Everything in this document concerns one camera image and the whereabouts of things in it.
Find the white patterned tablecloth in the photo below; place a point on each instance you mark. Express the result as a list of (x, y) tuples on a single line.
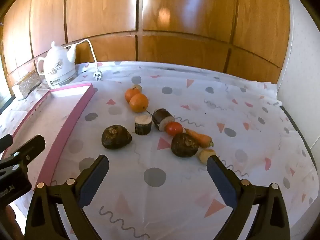
[(175, 180)]

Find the white ceramic electric kettle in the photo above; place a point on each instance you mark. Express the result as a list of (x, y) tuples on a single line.
[(58, 67)]

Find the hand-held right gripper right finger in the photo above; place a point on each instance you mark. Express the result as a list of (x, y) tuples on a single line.
[(225, 183)]

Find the dark brown water chestnut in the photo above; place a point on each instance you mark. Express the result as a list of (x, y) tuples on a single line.
[(183, 146), (115, 138)]

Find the pink rimmed tray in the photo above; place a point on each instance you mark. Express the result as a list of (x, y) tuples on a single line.
[(67, 130)]

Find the orange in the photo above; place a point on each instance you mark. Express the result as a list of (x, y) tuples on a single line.
[(130, 95), (138, 103)]

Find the red tomato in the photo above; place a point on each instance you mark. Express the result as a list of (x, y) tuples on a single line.
[(174, 128)]

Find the small yellow-green fruit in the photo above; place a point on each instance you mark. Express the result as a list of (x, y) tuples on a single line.
[(138, 88)]

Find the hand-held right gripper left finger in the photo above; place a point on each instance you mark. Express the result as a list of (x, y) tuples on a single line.
[(92, 183)]

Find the sugarcane piece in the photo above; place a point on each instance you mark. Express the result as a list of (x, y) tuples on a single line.
[(143, 126), (160, 116)]

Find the orange carrot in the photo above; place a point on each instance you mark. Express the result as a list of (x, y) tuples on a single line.
[(200, 138)]

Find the wooden wardrobe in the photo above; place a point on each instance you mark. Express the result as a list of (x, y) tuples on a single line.
[(175, 17)]

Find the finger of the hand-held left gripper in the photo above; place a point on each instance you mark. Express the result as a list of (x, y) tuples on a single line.
[(27, 150), (5, 143)]

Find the glittery rectangular box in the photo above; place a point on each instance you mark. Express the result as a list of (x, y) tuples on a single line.
[(27, 83)]

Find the small round potato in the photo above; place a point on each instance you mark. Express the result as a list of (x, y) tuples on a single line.
[(205, 155)]

